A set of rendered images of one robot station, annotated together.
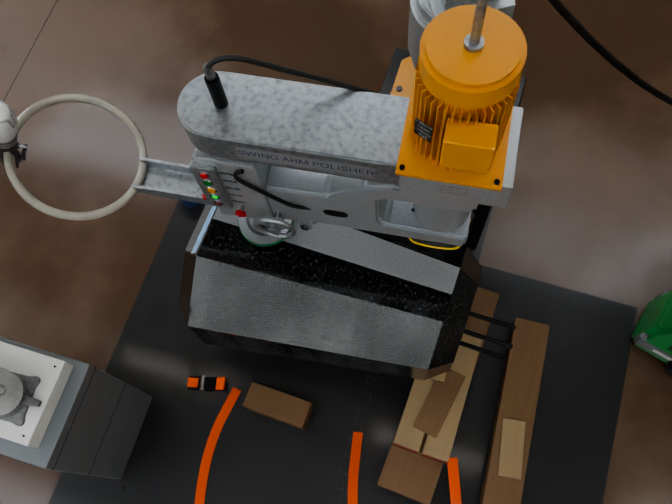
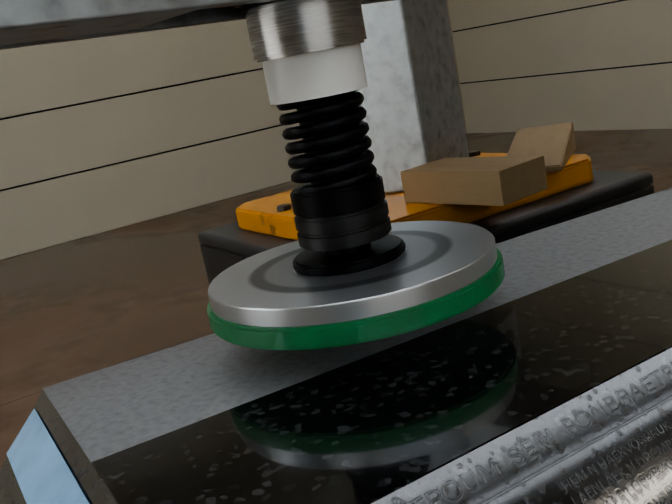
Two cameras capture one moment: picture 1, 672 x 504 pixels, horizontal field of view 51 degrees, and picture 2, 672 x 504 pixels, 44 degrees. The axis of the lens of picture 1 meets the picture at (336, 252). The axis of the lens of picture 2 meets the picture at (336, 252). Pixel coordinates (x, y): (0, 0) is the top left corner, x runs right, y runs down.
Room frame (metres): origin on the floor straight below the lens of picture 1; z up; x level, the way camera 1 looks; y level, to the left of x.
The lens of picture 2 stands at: (0.80, 0.75, 1.03)
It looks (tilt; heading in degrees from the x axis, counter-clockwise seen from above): 13 degrees down; 305
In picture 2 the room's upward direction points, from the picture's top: 11 degrees counter-clockwise
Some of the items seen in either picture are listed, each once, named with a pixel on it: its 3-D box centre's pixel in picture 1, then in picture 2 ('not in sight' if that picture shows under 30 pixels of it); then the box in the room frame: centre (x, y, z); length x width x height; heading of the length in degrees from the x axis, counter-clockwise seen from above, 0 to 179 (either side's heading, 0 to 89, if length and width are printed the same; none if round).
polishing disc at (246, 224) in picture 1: (265, 218); (351, 266); (1.14, 0.25, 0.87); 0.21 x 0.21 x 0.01
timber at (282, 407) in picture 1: (278, 406); not in sight; (0.54, 0.38, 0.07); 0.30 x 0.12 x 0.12; 61
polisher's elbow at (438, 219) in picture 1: (443, 193); not in sight; (0.91, -0.37, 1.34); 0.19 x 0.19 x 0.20
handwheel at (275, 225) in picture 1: (276, 218); not in sight; (0.98, 0.18, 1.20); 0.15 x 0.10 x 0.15; 70
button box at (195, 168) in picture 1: (212, 185); not in sight; (1.06, 0.36, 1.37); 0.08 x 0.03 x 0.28; 70
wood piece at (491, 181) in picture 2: not in sight; (471, 180); (1.33, -0.39, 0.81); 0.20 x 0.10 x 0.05; 161
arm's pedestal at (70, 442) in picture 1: (65, 414); not in sight; (0.60, 1.25, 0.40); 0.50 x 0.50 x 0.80; 64
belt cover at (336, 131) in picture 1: (344, 136); not in sight; (1.02, -0.08, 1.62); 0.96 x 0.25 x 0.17; 70
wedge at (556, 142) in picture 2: not in sight; (538, 148); (1.31, -0.63, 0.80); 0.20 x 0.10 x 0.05; 101
